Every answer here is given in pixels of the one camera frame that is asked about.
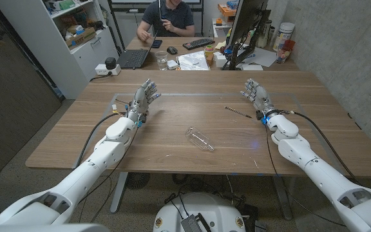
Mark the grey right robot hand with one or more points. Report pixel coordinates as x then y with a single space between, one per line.
260 96

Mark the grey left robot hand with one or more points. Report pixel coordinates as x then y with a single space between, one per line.
141 98

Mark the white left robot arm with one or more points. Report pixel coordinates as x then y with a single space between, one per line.
85 174

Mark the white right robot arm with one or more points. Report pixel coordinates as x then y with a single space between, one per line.
320 170

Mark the dark tall bottle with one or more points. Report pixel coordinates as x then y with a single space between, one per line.
264 33

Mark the flat white box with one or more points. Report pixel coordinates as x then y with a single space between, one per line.
252 67

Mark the white paper sheet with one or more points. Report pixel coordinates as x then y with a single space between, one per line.
262 58

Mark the black laptop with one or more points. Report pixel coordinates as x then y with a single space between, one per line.
134 58

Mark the clear drinking glass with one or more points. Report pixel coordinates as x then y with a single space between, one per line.
161 61

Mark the small white box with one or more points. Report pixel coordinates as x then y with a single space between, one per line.
172 64

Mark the black monitor stand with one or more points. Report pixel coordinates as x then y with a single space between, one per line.
235 58

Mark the black power adapter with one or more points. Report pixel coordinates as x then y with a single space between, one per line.
110 62

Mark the white power strip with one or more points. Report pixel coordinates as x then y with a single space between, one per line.
103 69

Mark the white cardboard box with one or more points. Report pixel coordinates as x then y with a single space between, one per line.
220 60

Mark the small blue object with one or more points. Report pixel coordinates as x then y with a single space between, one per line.
228 51

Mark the black smartphone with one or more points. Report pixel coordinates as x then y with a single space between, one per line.
156 44

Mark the black computer mouse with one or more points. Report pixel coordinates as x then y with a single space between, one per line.
172 50

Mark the clear bag with white paper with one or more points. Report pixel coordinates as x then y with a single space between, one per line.
193 61

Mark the white round canister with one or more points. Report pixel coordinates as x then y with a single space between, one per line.
283 35

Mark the tan cup with colourful lid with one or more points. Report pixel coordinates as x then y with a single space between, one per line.
208 54

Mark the black computer monitor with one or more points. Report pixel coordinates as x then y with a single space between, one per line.
246 19

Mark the black keyboard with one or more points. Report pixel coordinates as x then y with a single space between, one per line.
198 43

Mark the black round floor fan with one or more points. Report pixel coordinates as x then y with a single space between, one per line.
137 180

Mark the brown cardboard box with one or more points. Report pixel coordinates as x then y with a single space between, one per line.
80 38

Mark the small orange box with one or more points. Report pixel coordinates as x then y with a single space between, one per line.
218 22

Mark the person in dark shirt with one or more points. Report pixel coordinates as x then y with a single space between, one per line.
172 16

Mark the orange flat box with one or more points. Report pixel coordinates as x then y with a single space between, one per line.
225 10

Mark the blue snack packet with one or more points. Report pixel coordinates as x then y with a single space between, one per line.
234 4

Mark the grey table leg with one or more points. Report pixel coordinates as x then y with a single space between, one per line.
118 193
282 198

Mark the white shelf cabinet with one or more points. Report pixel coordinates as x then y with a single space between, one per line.
43 48

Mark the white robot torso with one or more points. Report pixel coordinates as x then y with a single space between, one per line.
201 212

